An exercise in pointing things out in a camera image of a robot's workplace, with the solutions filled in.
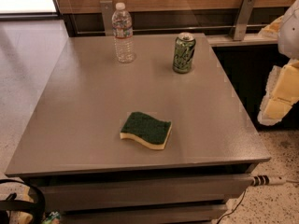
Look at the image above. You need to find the clear plastic water bottle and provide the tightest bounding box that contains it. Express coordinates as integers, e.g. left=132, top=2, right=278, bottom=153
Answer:
left=111, top=2, right=135, bottom=63

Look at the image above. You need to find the left metal wall bracket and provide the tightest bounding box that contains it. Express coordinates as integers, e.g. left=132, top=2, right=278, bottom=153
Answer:
left=100, top=0, right=113, bottom=36

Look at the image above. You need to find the grey lower drawer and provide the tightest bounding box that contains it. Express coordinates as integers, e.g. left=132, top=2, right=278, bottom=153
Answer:
left=63, top=204, right=227, bottom=224

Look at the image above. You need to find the right metal wall bracket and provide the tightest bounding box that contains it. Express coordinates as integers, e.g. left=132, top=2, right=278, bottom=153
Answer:
left=230, top=0, right=256, bottom=41

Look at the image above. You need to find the black cable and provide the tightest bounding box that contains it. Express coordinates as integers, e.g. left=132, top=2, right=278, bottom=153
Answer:
left=216, top=189, right=247, bottom=224

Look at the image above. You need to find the green and yellow sponge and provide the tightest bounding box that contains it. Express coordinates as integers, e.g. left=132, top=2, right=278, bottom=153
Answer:
left=120, top=112, right=172, bottom=150

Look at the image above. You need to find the green packet on floor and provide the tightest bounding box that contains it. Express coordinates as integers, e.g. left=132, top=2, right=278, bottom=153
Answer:
left=41, top=212, right=61, bottom=224

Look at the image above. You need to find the black and white plug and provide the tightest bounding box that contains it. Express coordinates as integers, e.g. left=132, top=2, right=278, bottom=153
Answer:
left=251, top=175, right=286, bottom=187

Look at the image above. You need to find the grey drawer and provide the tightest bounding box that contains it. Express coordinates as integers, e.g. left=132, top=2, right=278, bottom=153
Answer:
left=63, top=204, right=227, bottom=224
left=41, top=175, right=252, bottom=211

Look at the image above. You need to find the metal wall bracket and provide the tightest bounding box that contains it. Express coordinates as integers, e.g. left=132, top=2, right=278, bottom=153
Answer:
left=230, top=0, right=256, bottom=41
left=100, top=0, right=113, bottom=36

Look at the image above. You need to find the green soda can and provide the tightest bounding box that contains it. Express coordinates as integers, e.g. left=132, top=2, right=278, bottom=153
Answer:
left=173, top=32, right=196, bottom=74

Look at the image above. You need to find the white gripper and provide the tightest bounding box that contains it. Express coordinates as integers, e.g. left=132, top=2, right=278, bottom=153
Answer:
left=257, top=0, right=299, bottom=126

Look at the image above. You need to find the black bag strap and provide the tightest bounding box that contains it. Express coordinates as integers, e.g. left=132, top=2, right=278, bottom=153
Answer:
left=0, top=178, right=47, bottom=224

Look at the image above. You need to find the grey upper drawer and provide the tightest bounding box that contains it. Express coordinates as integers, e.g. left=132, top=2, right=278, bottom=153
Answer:
left=41, top=175, right=252, bottom=211

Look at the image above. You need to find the horizontal metal rail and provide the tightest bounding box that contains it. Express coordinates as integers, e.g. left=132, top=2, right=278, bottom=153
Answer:
left=76, top=24, right=268, bottom=36

